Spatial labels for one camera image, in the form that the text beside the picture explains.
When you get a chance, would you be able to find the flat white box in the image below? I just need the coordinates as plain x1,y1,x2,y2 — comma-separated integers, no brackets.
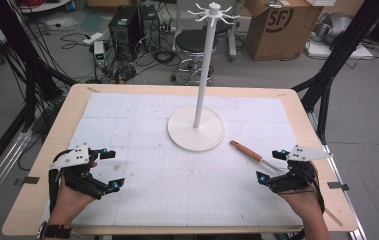
304,39,375,61

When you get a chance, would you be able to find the person's left hand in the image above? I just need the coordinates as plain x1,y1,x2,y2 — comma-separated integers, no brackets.
47,162,98,228

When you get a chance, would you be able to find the grey metal stand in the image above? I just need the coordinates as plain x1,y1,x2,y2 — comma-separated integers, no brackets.
226,0,246,63

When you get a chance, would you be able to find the white keyboard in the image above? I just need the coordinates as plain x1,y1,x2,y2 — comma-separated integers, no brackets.
304,0,339,8

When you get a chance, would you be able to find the grey appliance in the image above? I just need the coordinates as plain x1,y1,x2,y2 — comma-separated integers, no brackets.
312,12,354,47

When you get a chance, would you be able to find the brown cardboard box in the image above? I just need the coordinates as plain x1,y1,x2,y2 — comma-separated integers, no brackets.
244,0,325,62

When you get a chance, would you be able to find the white grid paper mat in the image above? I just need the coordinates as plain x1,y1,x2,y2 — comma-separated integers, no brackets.
41,92,304,228

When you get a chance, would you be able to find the black tape strip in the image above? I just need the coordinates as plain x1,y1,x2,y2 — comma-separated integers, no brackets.
21,175,41,185
326,181,350,192

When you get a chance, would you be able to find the person's right hand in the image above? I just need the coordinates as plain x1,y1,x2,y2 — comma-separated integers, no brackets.
276,185,325,225

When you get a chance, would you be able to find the large black computer tower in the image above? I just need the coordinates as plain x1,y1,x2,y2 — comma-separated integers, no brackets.
108,5,142,63

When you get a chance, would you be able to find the whisk with wooden handle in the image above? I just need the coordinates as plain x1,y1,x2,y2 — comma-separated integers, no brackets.
229,139,290,175

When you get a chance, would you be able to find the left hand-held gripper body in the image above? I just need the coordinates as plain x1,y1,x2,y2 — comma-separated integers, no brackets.
49,143,107,201

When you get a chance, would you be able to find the aluminium rail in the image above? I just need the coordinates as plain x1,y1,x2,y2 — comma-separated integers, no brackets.
306,110,369,240
0,128,35,219

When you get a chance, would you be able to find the brown tape strip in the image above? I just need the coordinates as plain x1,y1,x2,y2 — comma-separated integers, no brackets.
324,207,344,228

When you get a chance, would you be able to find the small white device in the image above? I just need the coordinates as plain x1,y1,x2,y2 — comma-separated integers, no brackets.
93,40,107,68

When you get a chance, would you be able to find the white round table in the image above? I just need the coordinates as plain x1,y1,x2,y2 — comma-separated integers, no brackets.
19,0,72,15

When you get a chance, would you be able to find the coiled black cable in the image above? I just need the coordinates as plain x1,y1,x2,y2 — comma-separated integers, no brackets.
151,49,182,67

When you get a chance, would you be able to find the white hanging rack stand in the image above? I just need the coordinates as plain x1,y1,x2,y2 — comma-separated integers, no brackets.
167,1,242,153

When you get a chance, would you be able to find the white power strip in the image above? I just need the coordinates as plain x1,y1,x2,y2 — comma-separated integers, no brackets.
82,31,105,46

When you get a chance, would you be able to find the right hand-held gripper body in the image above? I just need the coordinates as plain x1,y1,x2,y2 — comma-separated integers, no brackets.
269,144,334,194

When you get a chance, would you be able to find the black round stool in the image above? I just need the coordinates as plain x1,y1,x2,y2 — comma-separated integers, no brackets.
169,29,220,87

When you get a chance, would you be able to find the black metal stand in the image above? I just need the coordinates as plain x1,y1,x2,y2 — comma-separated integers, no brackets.
291,0,379,145
0,0,80,134

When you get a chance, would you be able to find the slim black computer tower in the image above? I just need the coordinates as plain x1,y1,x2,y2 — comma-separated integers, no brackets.
139,4,162,53

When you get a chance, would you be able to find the black wristwatch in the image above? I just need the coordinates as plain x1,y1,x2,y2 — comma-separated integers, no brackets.
36,220,74,240

